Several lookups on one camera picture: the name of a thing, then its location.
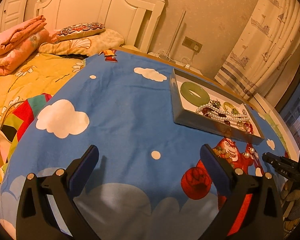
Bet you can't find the cream shell pattern pillow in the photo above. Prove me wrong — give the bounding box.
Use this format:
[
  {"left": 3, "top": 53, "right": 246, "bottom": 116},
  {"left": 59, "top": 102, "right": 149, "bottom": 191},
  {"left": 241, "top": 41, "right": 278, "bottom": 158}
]
[{"left": 38, "top": 29, "right": 125, "bottom": 56}]

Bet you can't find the gold bangle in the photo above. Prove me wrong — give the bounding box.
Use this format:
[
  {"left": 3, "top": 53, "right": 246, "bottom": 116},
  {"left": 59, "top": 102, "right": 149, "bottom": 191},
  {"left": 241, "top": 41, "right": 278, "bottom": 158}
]
[{"left": 222, "top": 102, "right": 240, "bottom": 115}]

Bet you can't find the white bedside table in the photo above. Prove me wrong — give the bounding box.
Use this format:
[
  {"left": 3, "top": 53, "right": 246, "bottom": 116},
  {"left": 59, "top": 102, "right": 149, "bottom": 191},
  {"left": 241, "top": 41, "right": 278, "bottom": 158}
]
[{"left": 148, "top": 52, "right": 202, "bottom": 75}]

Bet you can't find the folded pink quilt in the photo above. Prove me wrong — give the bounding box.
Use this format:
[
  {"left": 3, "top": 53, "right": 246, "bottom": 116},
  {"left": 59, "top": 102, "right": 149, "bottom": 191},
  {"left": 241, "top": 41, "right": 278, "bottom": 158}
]
[{"left": 0, "top": 15, "right": 49, "bottom": 76}]

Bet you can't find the white window sill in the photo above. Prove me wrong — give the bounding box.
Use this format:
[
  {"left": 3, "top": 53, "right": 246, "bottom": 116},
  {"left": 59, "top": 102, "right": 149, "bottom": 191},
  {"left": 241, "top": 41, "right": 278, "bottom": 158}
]
[{"left": 248, "top": 93, "right": 300, "bottom": 161}]

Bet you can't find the white pearl necklace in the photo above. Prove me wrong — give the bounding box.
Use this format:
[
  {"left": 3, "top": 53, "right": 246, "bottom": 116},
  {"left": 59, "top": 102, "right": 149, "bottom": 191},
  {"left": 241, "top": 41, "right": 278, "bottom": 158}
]
[{"left": 195, "top": 103, "right": 251, "bottom": 126}]

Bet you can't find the green jade bangle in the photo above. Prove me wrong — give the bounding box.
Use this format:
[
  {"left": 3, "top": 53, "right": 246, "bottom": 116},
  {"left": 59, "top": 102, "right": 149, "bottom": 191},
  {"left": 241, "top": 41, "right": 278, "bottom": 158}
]
[{"left": 180, "top": 82, "right": 210, "bottom": 107}]

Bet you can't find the white charger plug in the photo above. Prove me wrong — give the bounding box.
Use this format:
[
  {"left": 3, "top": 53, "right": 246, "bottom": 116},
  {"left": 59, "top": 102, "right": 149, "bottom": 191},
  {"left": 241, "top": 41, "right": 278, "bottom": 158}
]
[{"left": 193, "top": 45, "right": 199, "bottom": 51}]

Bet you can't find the gold coin bead bracelet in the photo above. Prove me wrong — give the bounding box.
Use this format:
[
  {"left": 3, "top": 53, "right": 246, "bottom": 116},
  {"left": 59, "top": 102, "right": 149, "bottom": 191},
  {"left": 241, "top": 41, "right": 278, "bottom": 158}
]
[{"left": 212, "top": 146, "right": 237, "bottom": 168}]

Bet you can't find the large pearl earring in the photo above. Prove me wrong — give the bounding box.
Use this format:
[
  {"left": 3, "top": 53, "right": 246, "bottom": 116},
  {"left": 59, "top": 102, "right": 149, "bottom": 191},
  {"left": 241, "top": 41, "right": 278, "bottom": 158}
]
[
  {"left": 249, "top": 147, "right": 255, "bottom": 153},
  {"left": 244, "top": 152, "right": 250, "bottom": 159}
]

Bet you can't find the wall socket panel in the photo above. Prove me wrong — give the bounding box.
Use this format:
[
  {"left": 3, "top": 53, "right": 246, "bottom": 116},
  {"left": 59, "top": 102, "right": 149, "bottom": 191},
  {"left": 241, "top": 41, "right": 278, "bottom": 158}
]
[{"left": 182, "top": 36, "right": 202, "bottom": 53}]

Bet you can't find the embroidered round cushion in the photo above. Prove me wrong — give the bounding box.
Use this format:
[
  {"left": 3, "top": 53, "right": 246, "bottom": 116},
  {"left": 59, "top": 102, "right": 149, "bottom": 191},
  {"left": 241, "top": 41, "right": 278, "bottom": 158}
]
[{"left": 56, "top": 22, "right": 106, "bottom": 41}]

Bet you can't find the blue cartoon bedsheet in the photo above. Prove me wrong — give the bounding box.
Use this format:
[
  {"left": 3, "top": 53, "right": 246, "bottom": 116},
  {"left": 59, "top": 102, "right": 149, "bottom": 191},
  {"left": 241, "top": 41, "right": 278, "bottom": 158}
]
[{"left": 0, "top": 49, "right": 294, "bottom": 240}]

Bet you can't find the white wardrobe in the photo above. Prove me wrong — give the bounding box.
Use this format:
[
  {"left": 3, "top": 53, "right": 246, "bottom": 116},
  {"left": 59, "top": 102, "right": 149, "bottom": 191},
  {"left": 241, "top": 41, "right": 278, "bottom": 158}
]
[{"left": 0, "top": 0, "right": 27, "bottom": 32}]

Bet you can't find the grey shallow cardboard tray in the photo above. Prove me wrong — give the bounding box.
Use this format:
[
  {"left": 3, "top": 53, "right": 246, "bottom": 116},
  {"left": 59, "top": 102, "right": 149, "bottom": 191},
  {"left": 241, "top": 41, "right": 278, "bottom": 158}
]
[{"left": 170, "top": 68, "right": 264, "bottom": 145}]

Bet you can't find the patterned cream curtain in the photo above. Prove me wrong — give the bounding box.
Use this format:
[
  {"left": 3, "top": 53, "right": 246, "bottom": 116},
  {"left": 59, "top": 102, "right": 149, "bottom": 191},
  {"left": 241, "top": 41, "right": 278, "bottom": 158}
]
[{"left": 214, "top": 0, "right": 300, "bottom": 100}]

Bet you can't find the dark red bead bracelet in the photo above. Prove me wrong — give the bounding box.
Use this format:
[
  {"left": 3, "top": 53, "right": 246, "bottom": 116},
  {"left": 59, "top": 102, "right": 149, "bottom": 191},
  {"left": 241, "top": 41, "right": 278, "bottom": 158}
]
[{"left": 201, "top": 106, "right": 231, "bottom": 126}]

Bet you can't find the yellow floral duvet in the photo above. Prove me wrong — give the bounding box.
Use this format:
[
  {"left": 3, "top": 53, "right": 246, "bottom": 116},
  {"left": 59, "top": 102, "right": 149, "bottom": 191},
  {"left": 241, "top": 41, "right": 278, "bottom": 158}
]
[{"left": 0, "top": 53, "right": 85, "bottom": 183}]

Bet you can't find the white wooden headboard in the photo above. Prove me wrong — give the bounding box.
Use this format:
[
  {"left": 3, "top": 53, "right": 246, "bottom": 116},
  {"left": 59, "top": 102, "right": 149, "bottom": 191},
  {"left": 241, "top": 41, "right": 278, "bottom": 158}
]
[{"left": 33, "top": 0, "right": 166, "bottom": 53}]

